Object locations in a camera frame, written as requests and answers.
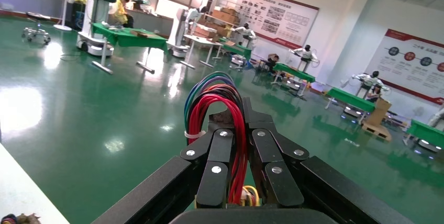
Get white metal leg table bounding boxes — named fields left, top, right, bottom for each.
left=180, top=34, right=224, bottom=70

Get white wall poster red border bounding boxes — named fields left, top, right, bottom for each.
left=236, top=0, right=320, bottom=50

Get wheeled grey stool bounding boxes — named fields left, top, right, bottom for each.
left=21, top=12, right=52, bottom=45

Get green cloth covered table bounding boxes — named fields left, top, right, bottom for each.
left=324, top=87, right=377, bottom=117
left=402, top=119, right=444, bottom=154
left=219, top=40, right=253, bottom=61
left=271, top=62, right=316, bottom=97
left=91, top=22, right=170, bottom=75

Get brown cardboard divider box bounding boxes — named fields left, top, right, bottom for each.
left=14, top=212, right=42, bottom=224

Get tall brown cardboard box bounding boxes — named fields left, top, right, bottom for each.
left=372, top=97, right=393, bottom=127

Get flat cardboard piece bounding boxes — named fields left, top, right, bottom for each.
left=130, top=30, right=158, bottom=39

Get stacked cardboard boxes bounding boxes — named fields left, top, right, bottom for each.
left=193, top=6, right=241, bottom=39

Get wooden pallet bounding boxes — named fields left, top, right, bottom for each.
left=360, top=121, right=393, bottom=142

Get seated person in dark clothes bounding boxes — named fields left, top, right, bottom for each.
left=264, top=53, right=280, bottom=75

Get person in yellow shirt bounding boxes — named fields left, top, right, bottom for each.
left=110, top=0, right=135, bottom=29

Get wall poster with coloured circles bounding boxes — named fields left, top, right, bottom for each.
left=364, top=28, right=444, bottom=106

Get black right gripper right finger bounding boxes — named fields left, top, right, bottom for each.
left=242, top=97, right=309, bottom=208

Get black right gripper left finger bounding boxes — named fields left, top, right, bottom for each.
left=180, top=109, right=240, bottom=209

